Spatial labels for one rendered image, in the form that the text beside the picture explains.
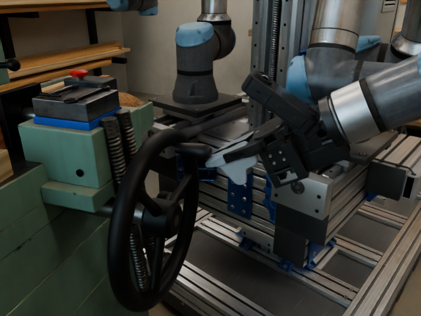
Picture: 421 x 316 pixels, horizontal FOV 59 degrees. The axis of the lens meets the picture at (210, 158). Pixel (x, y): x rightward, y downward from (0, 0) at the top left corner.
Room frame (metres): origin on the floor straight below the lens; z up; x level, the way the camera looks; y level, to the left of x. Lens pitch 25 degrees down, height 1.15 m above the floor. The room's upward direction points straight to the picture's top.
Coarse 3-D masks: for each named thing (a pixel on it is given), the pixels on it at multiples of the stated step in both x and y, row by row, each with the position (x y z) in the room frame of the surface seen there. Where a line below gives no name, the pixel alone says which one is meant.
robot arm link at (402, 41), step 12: (408, 0) 0.76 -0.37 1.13; (420, 0) 0.73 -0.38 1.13; (408, 12) 0.75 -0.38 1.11; (420, 12) 0.73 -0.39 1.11; (408, 24) 0.76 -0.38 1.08; (420, 24) 0.73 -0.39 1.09; (396, 36) 0.80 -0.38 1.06; (408, 36) 0.76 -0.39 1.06; (420, 36) 0.74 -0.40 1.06; (396, 48) 0.77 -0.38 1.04; (408, 48) 0.75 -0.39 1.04; (420, 48) 0.74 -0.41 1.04; (384, 60) 0.79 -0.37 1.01; (396, 60) 0.77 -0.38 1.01
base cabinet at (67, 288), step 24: (96, 240) 0.60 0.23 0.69; (72, 264) 0.53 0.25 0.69; (96, 264) 0.59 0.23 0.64; (48, 288) 0.47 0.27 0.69; (72, 288) 0.52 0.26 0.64; (96, 288) 0.58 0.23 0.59; (24, 312) 0.42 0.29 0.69; (48, 312) 0.46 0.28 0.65; (72, 312) 0.51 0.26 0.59; (96, 312) 0.57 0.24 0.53; (120, 312) 0.64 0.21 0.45; (144, 312) 0.74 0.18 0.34
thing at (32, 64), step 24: (0, 0) 2.61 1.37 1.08; (24, 0) 2.74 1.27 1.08; (48, 0) 2.93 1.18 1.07; (72, 0) 3.13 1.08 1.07; (96, 0) 3.38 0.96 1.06; (0, 24) 3.11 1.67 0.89; (72, 48) 3.64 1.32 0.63; (96, 48) 3.64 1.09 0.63; (120, 48) 3.92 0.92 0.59; (24, 72) 2.72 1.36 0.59; (48, 72) 2.98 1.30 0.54; (96, 72) 4.01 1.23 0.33
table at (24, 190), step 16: (144, 112) 0.82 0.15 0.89; (144, 128) 0.82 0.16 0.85; (16, 160) 0.53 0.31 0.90; (16, 176) 0.47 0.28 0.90; (32, 176) 0.49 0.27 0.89; (0, 192) 0.44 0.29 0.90; (16, 192) 0.46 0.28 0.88; (32, 192) 0.48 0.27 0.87; (48, 192) 0.49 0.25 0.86; (64, 192) 0.48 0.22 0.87; (80, 192) 0.48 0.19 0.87; (96, 192) 0.48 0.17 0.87; (112, 192) 0.52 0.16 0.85; (0, 208) 0.43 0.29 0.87; (16, 208) 0.45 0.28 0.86; (32, 208) 0.48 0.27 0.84; (80, 208) 0.48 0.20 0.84; (96, 208) 0.48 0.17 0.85; (0, 224) 0.42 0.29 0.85
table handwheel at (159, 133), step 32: (192, 160) 0.60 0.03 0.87; (128, 192) 0.41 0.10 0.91; (192, 192) 0.61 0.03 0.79; (128, 224) 0.39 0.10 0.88; (160, 224) 0.47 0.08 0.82; (192, 224) 0.59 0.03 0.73; (128, 256) 0.38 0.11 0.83; (160, 256) 0.48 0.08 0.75; (128, 288) 0.37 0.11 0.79; (160, 288) 0.46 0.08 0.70
